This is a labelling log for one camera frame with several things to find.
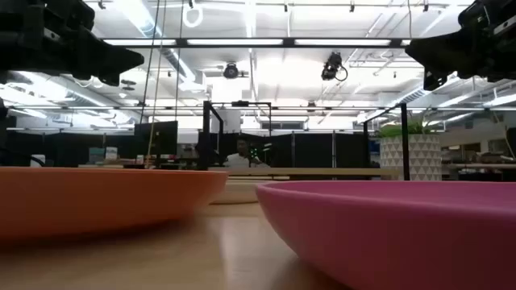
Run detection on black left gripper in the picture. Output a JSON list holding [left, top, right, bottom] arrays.
[[0, 0, 145, 87]]

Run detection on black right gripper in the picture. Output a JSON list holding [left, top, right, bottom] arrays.
[[405, 0, 516, 92]]

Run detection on orange plate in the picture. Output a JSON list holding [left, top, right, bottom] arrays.
[[0, 167, 229, 242]]

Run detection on pink plate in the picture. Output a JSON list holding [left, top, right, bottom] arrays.
[[256, 180, 516, 290]]

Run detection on black metal shelf rack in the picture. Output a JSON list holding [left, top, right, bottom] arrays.
[[203, 100, 410, 182]]

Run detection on black computer monitor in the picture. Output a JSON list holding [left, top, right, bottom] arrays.
[[134, 120, 179, 168]]

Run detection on teal box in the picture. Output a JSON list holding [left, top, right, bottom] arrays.
[[88, 147, 106, 164]]

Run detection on succulent in white patterned pot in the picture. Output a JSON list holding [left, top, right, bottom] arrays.
[[377, 120, 443, 181]]

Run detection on wooden background desk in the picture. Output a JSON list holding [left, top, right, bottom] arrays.
[[443, 162, 516, 170]]

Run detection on black partition panels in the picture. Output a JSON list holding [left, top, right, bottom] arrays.
[[197, 131, 380, 169]]

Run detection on person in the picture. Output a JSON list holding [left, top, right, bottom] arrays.
[[223, 139, 271, 169]]

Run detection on thin black hanging cable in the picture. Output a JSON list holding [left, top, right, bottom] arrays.
[[139, 0, 161, 124]]

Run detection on black aluminium rig frame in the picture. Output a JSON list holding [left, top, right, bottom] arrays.
[[98, 37, 412, 49]]

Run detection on white cable loop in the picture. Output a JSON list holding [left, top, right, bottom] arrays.
[[181, 3, 204, 28]]

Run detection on black overhead camera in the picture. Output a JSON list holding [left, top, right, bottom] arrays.
[[321, 51, 348, 82]]

